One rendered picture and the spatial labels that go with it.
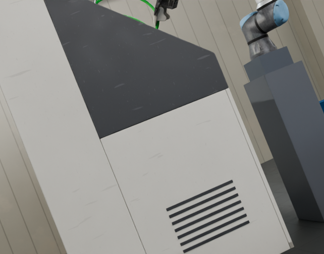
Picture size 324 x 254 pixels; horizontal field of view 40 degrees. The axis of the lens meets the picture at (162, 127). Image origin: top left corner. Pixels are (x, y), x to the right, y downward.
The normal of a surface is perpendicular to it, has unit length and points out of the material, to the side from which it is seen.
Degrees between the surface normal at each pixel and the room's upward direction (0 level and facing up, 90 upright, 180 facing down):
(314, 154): 90
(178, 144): 90
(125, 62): 90
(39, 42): 90
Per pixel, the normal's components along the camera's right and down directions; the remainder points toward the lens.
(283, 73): 0.26, -0.13
